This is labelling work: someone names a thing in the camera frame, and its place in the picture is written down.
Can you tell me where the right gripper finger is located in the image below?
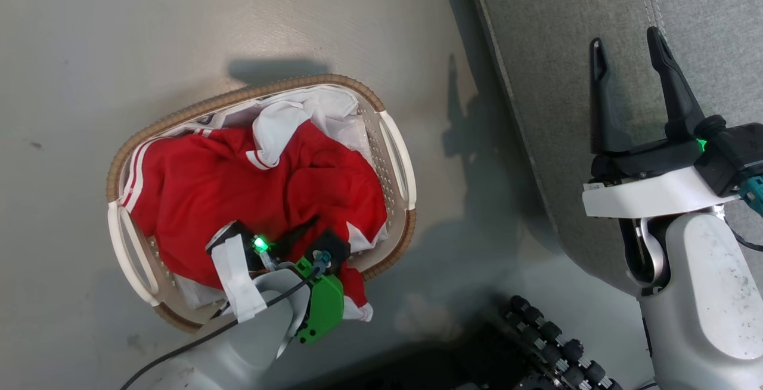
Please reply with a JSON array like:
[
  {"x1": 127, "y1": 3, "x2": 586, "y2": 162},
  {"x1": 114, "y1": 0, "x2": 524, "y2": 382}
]
[
  {"x1": 589, "y1": 37, "x2": 634, "y2": 154},
  {"x1": 646, "y1": 26, "x2": 708, "y2": 142}
]

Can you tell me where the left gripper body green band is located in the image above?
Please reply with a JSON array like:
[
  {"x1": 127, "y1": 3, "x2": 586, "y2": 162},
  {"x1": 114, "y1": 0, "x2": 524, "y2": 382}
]
[{"x1": 206, "y1": 222, "x2": 346, "y2": 345}]

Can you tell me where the grey fabric sofa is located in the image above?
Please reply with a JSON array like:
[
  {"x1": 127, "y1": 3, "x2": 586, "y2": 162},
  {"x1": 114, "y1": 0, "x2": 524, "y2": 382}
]
[{"x1": 464, "y1": 0, "x2": 763, "y2": 296}]

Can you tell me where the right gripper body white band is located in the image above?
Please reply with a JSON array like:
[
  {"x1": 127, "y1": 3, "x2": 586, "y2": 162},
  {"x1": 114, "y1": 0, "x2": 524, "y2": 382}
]
[{"x1": 582, "y1": 138, "x2": 741, "y2": 219}]

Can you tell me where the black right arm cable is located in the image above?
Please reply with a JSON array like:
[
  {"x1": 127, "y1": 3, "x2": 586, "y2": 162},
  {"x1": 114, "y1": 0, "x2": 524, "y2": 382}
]
[{"x1": 732, "y1": 175, "x2": 763, "y2": 253}]

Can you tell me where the red garment with white stripes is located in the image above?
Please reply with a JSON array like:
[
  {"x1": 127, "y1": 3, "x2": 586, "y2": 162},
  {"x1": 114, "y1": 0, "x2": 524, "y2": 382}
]
[{"x1": 122, "y1": 120, "x2": 388, "y2": 323}]

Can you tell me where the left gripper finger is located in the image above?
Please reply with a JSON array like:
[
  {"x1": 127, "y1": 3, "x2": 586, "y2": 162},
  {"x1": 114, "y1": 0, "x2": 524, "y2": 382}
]
[{"x1": 279, "y1": 216, "x2": 321, "y2": 255}]

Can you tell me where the beige plastic laundry basket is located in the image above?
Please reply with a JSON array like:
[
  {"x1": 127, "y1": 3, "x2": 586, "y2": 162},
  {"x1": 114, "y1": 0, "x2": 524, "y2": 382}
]
[{"x1": 106, "y1": 74, "x2": 417, "y2": 334}]

